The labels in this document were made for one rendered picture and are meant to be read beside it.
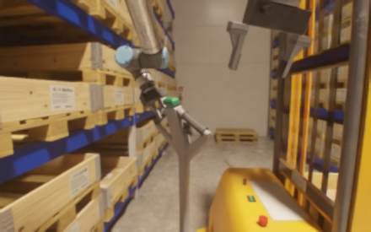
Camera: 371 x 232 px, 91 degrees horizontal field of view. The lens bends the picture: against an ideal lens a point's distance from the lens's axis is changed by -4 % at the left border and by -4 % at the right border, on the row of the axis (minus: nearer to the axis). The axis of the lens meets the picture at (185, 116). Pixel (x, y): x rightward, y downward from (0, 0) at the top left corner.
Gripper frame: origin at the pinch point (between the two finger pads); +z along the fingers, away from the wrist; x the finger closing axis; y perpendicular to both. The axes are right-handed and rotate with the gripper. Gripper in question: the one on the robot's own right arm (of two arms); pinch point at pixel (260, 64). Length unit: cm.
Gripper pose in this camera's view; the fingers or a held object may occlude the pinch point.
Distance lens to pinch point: 51.4
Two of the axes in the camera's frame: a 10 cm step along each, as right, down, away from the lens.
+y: 0.9, 5.1, -8.6
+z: -1.6, 8.6, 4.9
